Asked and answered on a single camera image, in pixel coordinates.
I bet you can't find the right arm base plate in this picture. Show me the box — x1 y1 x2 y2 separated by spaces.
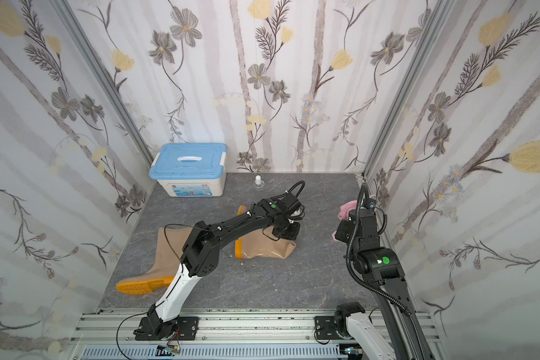
313 316 342 342

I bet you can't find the white perforated cable tray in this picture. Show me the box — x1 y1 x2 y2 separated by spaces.
76 343 348 359

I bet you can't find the blue lid storage box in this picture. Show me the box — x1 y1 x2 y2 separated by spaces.
148 142 227 197

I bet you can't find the aluminium front rail frame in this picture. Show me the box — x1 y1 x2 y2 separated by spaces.
62 309 447 359

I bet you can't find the pink cloth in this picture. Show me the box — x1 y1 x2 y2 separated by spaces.
332 200 357 244

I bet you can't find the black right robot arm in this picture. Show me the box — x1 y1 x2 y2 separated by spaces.
334 183 435 359

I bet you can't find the tan rubber boot orange sole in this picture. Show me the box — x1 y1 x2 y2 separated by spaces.
234 226 296 260

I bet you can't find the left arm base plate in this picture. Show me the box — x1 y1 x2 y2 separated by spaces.
133 316 200 341

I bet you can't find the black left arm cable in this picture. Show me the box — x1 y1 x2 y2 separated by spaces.
115 310 149 360

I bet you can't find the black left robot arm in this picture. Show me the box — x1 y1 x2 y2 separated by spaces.
134 193 304 340

